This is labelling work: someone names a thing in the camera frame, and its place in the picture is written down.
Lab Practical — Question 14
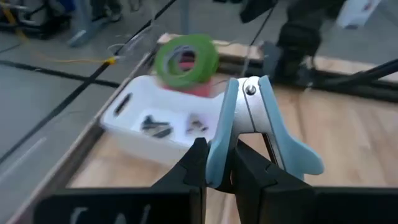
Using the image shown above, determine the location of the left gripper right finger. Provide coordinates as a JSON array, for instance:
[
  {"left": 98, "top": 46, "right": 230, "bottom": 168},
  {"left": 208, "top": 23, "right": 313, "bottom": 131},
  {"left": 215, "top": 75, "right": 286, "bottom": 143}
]
[{"left": 231, "top": 139, "right": 398, "bottom": 224}]

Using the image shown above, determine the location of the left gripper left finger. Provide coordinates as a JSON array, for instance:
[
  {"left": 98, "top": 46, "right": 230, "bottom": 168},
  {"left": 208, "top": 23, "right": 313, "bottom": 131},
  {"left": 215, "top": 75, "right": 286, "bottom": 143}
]
[{"left": 33, "top": 138, "right": 209, "bottom": 224}]

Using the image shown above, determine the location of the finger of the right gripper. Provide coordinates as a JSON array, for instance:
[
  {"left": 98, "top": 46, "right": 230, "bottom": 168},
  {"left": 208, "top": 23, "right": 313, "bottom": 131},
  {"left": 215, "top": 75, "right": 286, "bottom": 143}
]
[{"left": 239, "top": 0, "right": 279, "bottom": 24}]

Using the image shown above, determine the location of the green tape roll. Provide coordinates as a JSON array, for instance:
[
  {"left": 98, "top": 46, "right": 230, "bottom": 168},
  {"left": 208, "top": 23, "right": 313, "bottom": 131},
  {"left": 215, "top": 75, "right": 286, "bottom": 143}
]
[{"left": 154, "top": 33, "right": 220, "bottom": 90}]

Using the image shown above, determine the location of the teal blue staple remover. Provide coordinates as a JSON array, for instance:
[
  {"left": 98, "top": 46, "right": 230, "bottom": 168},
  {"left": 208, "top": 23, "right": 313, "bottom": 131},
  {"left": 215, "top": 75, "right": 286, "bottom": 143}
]
[{"left": 205, "top": 74, "right": 325, "bottom": 189}]

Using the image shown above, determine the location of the pink tape roll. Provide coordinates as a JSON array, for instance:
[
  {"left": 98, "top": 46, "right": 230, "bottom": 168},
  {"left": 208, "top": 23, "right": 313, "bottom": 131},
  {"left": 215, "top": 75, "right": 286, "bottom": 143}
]
[{"left": 163, "top": 60, "right": 214, "bottom": 98}]

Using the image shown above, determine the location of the white plastic container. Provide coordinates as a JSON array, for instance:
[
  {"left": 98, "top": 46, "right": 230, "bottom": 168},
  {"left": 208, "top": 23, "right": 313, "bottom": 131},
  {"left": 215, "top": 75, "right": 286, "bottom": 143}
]
[{"left": 335, "top": 0, "right": 382, "bottom": 29}]

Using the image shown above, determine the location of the white plastic bin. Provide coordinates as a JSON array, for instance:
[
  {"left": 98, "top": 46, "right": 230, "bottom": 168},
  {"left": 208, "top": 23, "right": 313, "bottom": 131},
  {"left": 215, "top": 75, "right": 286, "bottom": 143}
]
[{"left": 99, "top": 74, "right": 226, "bottom": 167}]

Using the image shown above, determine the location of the grey desk foot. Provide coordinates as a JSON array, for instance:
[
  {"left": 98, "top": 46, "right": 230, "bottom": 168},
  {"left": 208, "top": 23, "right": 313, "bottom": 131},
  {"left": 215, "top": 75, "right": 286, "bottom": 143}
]
[{"left": 67, "top": 0, "right": 103, "bottom": 49}]

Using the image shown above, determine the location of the black metal station frame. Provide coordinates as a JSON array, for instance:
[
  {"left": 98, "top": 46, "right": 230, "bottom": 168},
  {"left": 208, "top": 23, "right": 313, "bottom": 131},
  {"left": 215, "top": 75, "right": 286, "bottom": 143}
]
[{"left": 214, "top": 57, "right": 398, "bottom": 105}]

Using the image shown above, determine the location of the yellow extension cable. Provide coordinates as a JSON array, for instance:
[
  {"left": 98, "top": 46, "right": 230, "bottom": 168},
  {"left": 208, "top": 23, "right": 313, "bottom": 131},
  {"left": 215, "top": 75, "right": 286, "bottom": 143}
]
[{"left": 0, "top": 6, "right": 118, "bottom": 66}]

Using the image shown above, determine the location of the white cable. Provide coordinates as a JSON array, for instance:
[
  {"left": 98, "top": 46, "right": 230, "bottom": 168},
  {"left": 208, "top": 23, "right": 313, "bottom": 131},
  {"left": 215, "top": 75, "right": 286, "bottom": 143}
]
[{"left": 107, "top": 24, "right": 155, "bottom": 62}]

